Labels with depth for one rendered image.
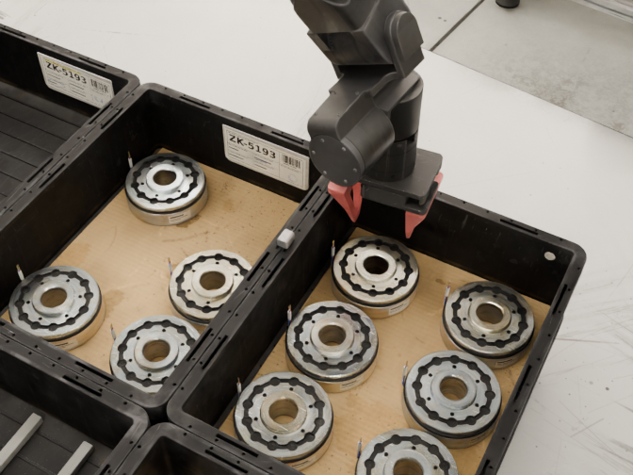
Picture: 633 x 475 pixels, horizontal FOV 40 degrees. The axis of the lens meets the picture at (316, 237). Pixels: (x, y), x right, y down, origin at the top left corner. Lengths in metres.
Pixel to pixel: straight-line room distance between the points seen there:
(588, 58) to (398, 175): 2.02
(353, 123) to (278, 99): 0.72
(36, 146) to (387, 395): 0.60
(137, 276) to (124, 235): 0.07
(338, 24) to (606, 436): 0.63
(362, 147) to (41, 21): 1.05
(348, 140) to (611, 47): 2.21
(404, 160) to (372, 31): 0.15
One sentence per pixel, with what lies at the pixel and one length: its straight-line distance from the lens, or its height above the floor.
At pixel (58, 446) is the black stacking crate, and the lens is 0.97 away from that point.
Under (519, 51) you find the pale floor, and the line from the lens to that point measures 2.83.
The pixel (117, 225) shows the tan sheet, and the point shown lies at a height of 0.83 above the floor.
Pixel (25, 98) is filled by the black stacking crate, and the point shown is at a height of 0.83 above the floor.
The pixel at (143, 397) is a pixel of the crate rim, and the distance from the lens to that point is 0.86.
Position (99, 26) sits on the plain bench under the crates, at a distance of 1.69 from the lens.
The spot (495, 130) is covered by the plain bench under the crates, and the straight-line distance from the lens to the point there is 1.46.
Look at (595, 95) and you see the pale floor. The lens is 2.73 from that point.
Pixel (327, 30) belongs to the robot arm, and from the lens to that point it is 0.78.
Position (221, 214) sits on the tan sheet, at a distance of 1.13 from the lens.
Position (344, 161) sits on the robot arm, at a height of 1.12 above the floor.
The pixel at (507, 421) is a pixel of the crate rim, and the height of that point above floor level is 0.93.
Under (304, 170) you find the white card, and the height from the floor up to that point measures 0.90.
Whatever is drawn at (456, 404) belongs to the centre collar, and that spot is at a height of 0.87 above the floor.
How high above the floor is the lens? 1.66
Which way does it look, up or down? 49 degrees down
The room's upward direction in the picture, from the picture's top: 1 degrees clockwise
